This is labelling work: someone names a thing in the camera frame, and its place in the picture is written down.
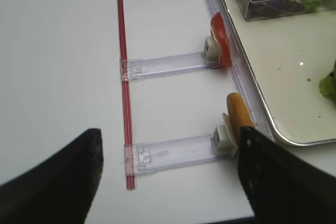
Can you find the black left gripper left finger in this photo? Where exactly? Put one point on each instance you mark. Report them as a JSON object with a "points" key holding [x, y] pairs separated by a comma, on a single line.
{"points": [[61, 189]]}

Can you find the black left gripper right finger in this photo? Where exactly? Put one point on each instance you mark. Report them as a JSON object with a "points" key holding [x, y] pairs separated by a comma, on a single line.
{"points": [[280, 187]]}

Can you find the left lower white pusher block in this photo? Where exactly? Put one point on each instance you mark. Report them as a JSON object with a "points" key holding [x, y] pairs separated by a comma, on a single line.
{"points": [[223, 142]]}

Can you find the white pusher block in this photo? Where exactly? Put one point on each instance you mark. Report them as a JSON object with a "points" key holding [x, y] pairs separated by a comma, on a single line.
{"points": [[223, 142], [211, 52]]}

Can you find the left bun bottom half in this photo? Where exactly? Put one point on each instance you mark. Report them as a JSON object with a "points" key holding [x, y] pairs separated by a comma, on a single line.
{"points": [[237, 116]]}

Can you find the left lower clear pusher track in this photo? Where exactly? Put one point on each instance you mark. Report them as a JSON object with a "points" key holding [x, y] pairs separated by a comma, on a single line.
{"points": [[146, 158]]}

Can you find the clear pusher track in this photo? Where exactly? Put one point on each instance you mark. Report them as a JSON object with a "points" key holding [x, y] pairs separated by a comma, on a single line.
{"points": [[146, 158], [137, 69]]}

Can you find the white metal tray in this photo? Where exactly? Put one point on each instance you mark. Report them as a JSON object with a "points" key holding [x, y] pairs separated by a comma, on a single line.
{"points": [[288, 57]]}

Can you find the left upper clear pusher track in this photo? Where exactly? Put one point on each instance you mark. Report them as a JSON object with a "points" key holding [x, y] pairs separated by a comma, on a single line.
{"points": [[137, 69]]}

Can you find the left upper white pusher block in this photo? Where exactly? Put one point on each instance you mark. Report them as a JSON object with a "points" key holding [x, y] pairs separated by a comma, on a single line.
{"points": [[211, 52]]}

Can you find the left red rail strip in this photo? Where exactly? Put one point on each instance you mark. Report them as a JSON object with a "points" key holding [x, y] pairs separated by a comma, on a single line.
{"points": [[126, 103]]}

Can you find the left clear divider wall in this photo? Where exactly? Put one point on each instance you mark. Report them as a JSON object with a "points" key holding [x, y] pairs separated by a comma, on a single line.
{"points": [[240, 72]]}

